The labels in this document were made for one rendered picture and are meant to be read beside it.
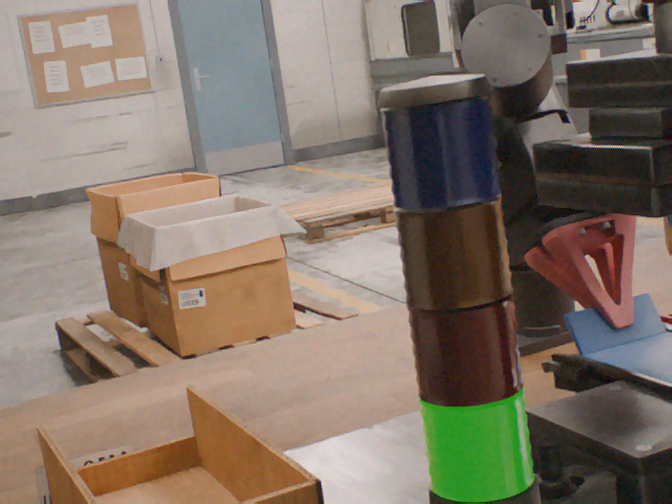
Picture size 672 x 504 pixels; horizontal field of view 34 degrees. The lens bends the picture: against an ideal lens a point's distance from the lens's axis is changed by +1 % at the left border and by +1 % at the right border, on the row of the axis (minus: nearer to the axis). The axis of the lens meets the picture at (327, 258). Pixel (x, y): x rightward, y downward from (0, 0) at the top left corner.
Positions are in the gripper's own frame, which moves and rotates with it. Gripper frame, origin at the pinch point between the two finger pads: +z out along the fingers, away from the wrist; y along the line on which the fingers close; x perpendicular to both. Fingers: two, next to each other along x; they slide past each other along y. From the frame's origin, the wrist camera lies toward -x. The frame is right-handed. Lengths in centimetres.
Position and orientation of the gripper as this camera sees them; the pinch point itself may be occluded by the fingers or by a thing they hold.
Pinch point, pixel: (616, 317)
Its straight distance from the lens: 76.9
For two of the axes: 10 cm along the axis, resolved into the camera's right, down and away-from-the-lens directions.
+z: 3.4, 9.0, -2.7
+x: 8.9, -2.2, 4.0
